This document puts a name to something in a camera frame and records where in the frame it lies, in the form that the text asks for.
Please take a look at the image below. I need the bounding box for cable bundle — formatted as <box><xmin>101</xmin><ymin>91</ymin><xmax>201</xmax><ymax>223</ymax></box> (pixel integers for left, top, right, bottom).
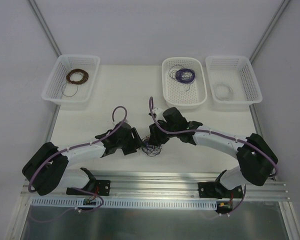
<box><xmin>139</xmin><ymin>134</ymin><xmax>164</xmax><ymax>157</ymax></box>

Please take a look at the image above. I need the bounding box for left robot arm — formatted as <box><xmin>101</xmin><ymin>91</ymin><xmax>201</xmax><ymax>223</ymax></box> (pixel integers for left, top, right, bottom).
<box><xmin>22</xmin><ymin>122</ymin><xmax>144</xmax><ymax>196</ymax></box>

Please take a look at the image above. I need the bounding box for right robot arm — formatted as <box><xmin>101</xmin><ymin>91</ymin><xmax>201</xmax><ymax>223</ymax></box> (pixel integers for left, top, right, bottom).
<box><xmin>149</xmin><ymin>106</ymin><xmax>278</xmax><ymax>199</ymax></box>

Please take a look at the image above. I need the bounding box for middle white perforated basket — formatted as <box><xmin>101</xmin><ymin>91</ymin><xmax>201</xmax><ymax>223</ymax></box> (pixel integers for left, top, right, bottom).
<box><xmin>161</xmin><ymin>57</ymin><xmax>208</xmax><ymax>110</ymax></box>

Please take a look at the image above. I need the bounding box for white perforated basket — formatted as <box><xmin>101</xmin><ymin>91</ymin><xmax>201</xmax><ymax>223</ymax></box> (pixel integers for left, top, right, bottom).
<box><xmin>41</xmin><ymin>54</ymin><xmax>101</xmax><ymax>110</ymax></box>
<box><xmin>205</xmin><ymin>55</ymin><xmax>263</xmax><ymax>112</ymax></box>
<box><xmin>161</xmin><ymin>57</ymin><xmax>208</xmax><ymax>110</ymax></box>

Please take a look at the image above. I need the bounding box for left white perforated basket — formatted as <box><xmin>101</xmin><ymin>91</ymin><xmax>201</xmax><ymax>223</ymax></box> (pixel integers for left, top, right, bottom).
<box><xmin>41</xmin><ymin>54</ymin><xmax>101</xmax><ymax>110</ymax></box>

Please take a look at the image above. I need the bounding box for right white perforated basket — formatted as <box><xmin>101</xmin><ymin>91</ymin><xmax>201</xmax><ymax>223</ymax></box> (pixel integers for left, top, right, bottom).
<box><xmin>205</xmin><ymin>55</ymin><xmax>263</xmax><ymax>112</ymax></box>

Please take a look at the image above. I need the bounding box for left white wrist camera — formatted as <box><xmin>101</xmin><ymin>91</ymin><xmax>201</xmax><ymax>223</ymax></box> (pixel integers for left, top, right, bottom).
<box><xmin>112</xmin><ymin>119</ymin><xmax>129</xmax><ymax>128</ymax></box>

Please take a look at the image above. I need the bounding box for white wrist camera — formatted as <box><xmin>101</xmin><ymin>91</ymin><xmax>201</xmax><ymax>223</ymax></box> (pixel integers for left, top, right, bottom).
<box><xmin>112</xmin><ymin>119</ymin><xmax>129</xmax><ymax>128</ymax></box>
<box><xmin>148</xmin><ymin>107</ymin><xmax>165</xmax><ymax>121</ymax></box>

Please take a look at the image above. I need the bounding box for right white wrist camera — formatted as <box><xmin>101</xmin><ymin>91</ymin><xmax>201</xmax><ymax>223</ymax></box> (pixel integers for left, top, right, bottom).
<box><xmin>148</xmin><ymin>107</ymin><xmax>165</xmax><ymax>121</ymax></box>

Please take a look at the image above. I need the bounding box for aluminium mounting rail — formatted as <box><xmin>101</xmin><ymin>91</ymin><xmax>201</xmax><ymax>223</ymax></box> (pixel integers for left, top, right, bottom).
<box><xmin>21</xmin><ymin>170</ymin><xmax>290</xmax><ymax>201</ymax></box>

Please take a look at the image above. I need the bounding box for purple coiled cable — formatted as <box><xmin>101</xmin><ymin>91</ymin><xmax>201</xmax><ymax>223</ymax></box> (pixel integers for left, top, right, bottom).
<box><xmin>168</xmin><ymin>64</ymin><xmax>197</xmax><ymax>92</ymax></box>

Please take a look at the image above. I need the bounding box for brown coiled cable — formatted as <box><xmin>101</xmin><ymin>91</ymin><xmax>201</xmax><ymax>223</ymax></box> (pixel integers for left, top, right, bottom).
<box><xmin>60</xmin><ymin>68</ymin><xmax>90</xmax><ymax>98</ymax></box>

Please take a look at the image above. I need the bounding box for white coiled cable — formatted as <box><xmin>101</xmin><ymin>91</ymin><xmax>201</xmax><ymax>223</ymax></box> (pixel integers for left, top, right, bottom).
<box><xmin>212</xmin><ymin>82</ymin><xmax>234</xmax><ymax>102</ymax></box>

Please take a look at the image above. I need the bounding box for white slotted cable duct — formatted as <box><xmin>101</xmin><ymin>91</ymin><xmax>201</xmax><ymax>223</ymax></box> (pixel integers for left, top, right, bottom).
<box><xmin>30</xmin><ymin>197</ymin><xmax>217</xmax><ymax>211</ymax></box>

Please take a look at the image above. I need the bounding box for left aluminium frame post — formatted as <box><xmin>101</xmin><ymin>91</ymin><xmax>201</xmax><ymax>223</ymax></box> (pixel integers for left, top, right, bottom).
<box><xmin>27</xmin><ymin>0</ymin><xmax>62</xmax><ymax>58</ymax></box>

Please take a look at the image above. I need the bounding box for aluminium frame post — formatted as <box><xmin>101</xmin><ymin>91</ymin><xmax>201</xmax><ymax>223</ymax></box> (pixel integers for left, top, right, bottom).
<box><xmin>27</xmin><ymin>0</ymin><xmax>62</xmax><ymax>58</ymax></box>
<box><xmin>249</xmin><ymin>0</ymin><xmax>291</xmax><ymax>64</ymax></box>

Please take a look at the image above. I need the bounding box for right aluminium frame post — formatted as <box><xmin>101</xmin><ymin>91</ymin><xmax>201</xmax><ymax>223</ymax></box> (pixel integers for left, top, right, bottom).
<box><xmin>249</xmin><ymin>0</ymin><xmax>291</xmax><ymax>64</ymax></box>

